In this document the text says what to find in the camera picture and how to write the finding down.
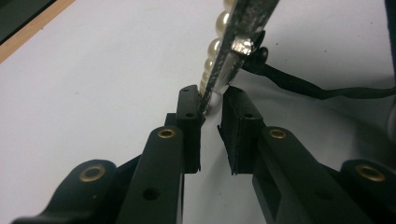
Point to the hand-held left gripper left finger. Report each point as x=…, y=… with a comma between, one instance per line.
x=168, y=155

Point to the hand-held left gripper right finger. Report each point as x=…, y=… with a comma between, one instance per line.
x=280, y=161

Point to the oval pearl-rimmed black ornament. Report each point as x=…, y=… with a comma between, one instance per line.
x=243, y=31

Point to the white table mat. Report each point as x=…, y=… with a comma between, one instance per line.
x=93, y=93

